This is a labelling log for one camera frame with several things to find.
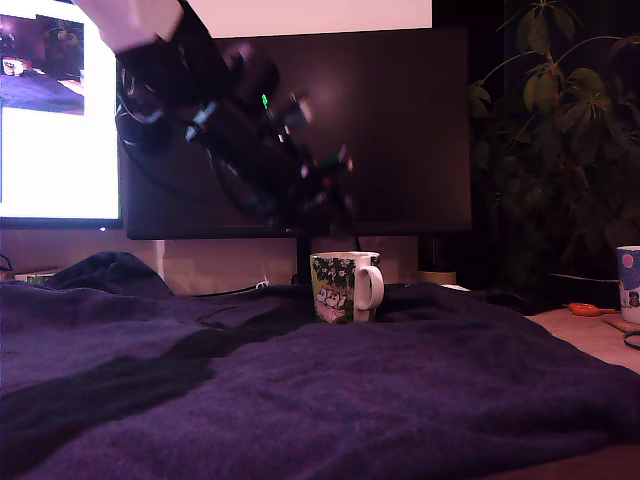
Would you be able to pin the black monitor stand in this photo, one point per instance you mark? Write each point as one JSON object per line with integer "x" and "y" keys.
{"x": 304, "y": 260}

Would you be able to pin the dark plant pot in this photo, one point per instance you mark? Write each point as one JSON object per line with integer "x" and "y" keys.
{"x": 580, "y": 292}

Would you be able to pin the green houseplant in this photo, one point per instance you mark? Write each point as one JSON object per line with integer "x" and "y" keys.
{"x": 550, "y": 90}

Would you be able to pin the green box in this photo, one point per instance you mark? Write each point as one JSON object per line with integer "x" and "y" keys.
{"x": 37, "y": 279}

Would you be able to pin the dark blue cloth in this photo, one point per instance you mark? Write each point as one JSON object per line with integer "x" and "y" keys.
{"x": 350, "y": 400}

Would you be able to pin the small white flat item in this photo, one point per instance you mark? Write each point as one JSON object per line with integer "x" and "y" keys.
{"x": 455, "y": 288}

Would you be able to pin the white mug with cartoon print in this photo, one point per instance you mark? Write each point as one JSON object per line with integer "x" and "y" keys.
{"x": 330, "y": 300}

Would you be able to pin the orange scissors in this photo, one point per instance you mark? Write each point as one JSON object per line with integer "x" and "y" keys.
{"x": 585, "y": 310}

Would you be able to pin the lit computer monitor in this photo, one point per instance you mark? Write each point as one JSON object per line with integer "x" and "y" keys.
{"x": 50, "y": 165}

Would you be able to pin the cork coaster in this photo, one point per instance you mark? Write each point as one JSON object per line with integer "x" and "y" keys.
{"x": 620, "y": 324}

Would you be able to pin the black low device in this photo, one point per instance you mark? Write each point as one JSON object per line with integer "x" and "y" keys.
{"x": 510, "y": 300}

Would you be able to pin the white cup with blue print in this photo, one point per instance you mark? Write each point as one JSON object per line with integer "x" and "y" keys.
{"x": 629, "y": 280}

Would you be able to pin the large black monitor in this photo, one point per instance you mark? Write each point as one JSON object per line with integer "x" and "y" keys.
{"x": 410, "y": 125}

